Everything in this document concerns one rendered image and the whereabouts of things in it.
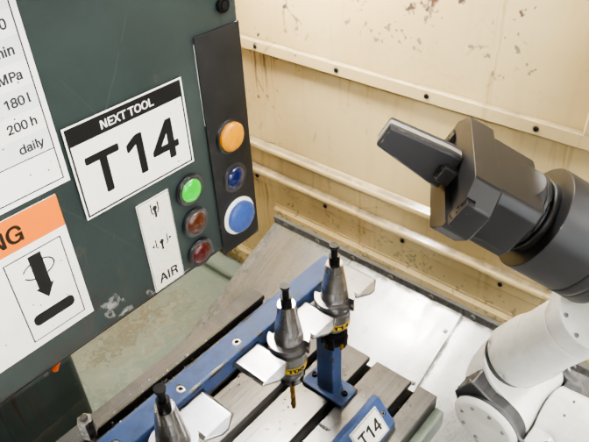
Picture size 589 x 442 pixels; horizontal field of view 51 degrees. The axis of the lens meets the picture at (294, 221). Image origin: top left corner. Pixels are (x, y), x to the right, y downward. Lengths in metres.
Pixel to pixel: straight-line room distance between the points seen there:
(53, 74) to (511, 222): 0.32
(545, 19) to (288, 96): 0.64
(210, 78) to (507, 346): 0.41
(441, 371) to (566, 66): 0.71
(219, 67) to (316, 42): 0.91
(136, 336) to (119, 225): 1.42
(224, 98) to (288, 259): 1.20
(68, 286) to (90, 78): 0.15
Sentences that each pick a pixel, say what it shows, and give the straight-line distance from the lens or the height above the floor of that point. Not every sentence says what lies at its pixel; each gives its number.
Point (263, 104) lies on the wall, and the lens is 1.58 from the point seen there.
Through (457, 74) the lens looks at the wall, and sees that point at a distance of 1.21.
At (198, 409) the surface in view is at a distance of 0.86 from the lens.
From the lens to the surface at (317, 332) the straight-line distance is 0.93.
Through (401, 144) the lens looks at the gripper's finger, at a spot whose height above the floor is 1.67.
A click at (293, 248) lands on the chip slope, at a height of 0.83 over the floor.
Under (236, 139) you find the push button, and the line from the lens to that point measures 0.50.
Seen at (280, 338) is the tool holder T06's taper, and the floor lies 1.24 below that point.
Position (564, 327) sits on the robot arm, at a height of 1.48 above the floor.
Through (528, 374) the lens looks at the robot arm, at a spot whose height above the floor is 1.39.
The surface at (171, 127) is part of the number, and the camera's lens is 0.46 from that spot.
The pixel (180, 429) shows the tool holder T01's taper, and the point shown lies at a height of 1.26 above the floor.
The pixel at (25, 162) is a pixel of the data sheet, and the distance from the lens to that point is 0.41.
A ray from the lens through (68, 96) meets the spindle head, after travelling 0.41.
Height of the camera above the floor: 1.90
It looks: 37 degrees down
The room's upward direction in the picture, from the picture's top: 3 degrees counter-clockwise
